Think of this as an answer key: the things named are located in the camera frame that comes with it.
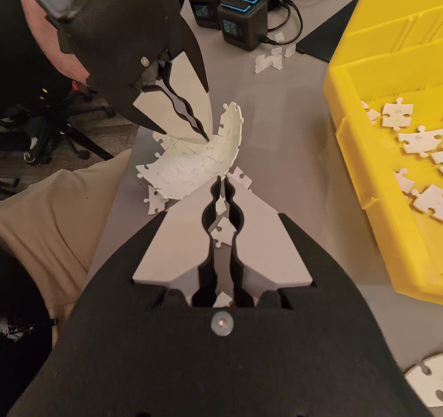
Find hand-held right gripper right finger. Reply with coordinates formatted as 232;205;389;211
224;176;314;308

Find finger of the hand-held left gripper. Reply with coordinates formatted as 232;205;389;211
162;52;213;142
133;86;209;145

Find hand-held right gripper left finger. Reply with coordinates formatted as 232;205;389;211
132;176;222;308

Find partly built puzzle ball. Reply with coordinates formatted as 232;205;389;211
136;102;244;201

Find person's left forearm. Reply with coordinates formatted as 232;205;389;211
0;0;90;113

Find heap of white puzzle pieces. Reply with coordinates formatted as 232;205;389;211
360;98;443;223

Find person's left hand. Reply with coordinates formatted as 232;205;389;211
19;0;91;85

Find black office chair base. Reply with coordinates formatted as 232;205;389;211
0;88;117;167

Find yellow plastic bin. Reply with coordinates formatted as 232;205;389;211
323;0;443;305

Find person's beige trousers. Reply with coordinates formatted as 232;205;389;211
0;149;134;324

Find dark flat panel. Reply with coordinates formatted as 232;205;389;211
296;0;405;63

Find black cable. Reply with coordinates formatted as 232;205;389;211
263;0;304;45

